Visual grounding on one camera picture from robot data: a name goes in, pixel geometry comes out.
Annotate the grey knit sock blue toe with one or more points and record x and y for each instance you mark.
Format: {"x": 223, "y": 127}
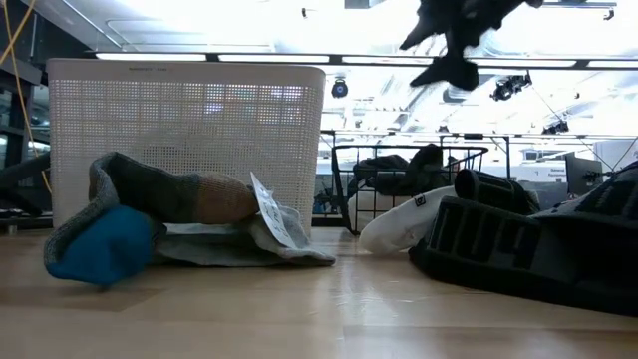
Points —
{"x": 174, "y": 194}

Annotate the black shirt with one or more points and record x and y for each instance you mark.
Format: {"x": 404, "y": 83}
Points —
{"x": 381, "y": 174}

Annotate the white sock black logo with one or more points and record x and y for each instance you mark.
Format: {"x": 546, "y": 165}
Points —
{"x": 399, "y": 229}

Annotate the grey felt storage bin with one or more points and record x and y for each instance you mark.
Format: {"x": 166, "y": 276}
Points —
{"x": 553, "y": 194}

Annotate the white paper tag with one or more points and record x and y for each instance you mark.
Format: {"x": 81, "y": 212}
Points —
{"x": 271, "y": 214}

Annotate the black background monitor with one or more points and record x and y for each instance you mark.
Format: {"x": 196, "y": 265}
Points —
{"x": 583, "y": 172}

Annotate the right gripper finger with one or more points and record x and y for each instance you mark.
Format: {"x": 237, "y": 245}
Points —
{"x": 428, "y": 32}
{"x": 456, "y": 75}

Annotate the black hanging camera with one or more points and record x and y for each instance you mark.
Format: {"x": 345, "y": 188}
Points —
{"x": 339, "y": 89}

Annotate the black overhead light beam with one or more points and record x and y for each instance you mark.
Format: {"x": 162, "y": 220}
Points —
{"x": 335, "y": 59}

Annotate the black ceiling camera cluster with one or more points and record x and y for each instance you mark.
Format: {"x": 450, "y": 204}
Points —
{"x": 508, "y": 87}

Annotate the light grey cloth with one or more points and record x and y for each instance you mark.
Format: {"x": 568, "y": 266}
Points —
{"x": 224, "y": 244}

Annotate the dark grey shirt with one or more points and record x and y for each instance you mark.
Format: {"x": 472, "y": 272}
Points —
{"x": 426, "y": 169}

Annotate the black metal rig frame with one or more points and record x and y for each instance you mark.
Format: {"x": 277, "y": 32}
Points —
{"x": 25, "y": 222}

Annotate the white plastic laundry basket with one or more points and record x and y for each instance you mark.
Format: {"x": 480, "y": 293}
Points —
{"x": 184, "y": 124}

